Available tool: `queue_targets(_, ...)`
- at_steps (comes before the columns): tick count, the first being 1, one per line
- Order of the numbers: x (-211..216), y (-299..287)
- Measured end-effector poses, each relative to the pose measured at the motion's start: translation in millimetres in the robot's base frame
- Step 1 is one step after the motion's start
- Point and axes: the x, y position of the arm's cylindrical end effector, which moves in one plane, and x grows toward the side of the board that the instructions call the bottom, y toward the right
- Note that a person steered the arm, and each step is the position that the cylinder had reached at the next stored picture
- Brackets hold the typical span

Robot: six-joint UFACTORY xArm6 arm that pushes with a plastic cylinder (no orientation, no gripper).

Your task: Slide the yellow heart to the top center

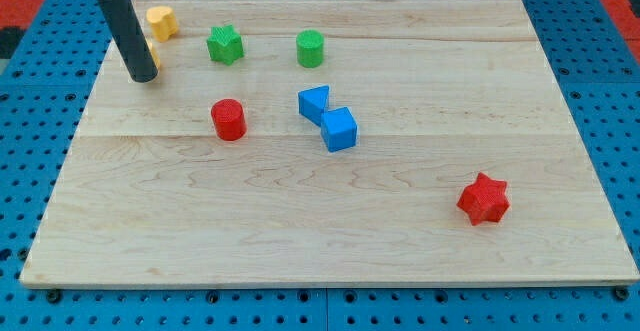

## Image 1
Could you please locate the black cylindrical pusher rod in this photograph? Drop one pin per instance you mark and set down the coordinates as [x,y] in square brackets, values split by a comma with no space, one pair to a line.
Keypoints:
[128,36]

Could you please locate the yellow heart block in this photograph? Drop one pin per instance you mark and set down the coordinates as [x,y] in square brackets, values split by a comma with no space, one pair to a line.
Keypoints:
[163,22]

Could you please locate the yellow block behind rod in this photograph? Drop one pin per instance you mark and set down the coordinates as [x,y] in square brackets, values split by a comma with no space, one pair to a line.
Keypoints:
[154,54]

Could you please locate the green star block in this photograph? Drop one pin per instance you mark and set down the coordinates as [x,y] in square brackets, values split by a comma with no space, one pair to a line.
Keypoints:
[225,44]

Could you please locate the red cylinder block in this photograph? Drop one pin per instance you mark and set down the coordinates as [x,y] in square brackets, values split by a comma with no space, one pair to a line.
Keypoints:
[228,119]

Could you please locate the green cylinder block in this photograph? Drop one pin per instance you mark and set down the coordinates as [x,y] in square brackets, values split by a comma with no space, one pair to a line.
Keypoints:
[310,48]

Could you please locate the blue triangle block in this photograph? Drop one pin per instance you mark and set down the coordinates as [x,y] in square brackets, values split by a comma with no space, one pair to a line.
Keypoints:
[313,102]

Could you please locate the blue cube block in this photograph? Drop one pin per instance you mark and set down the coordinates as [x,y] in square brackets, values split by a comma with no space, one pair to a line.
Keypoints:
[338,129]

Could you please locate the light wooden board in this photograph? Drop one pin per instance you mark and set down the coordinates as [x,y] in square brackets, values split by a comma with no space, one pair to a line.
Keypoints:
[149,197]

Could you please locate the red star block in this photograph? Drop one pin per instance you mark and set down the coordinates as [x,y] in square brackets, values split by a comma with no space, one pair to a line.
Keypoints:
[484,200]

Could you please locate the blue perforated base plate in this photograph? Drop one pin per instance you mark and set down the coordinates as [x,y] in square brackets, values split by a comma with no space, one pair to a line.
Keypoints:
[43,92]

